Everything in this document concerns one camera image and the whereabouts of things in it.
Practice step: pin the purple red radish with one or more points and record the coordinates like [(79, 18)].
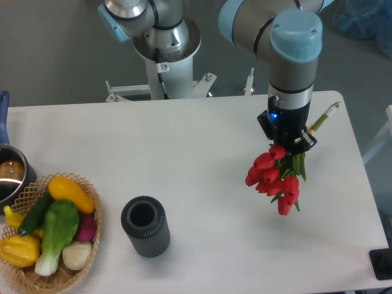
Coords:
[(87, 228)]

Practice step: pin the red tulip bouquet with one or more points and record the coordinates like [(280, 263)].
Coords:
[(276, 174)]

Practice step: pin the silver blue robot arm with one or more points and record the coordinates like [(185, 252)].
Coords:
[(287, 35)]

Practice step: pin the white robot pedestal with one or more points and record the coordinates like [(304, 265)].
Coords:
[(169, 62)]

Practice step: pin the blue handled saucepan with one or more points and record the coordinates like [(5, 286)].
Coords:
[(16, 171)]

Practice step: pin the yellow orange pumpkin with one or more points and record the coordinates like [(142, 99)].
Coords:
[(21, 251)]

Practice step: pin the green cucumber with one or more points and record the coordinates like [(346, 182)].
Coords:
[(35, 216)]

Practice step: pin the woven wicker basket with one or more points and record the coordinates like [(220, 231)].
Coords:
[(25, 280)]

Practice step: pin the dark grey ribbed vase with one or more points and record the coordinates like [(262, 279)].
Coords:
[(145, 223)]

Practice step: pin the green bok choy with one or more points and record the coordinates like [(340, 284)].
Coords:
[(60, 225)]

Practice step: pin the white garlic bulb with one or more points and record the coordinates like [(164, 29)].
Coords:
[(76, 255)]

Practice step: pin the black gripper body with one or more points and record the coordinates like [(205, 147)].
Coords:
[(287, 122)]

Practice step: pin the small yellow gourd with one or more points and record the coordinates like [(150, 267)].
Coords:
[(14, 219)]

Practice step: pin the black device at edge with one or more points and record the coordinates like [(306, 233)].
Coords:
[(381, 263)]

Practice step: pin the blue plastic bag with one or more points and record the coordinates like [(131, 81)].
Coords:
[(365, 20)]

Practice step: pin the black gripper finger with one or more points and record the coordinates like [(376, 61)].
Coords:
[(267, 125), (301, 143)]

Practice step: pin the yellow squash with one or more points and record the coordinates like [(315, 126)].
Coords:
[(62, 188)]

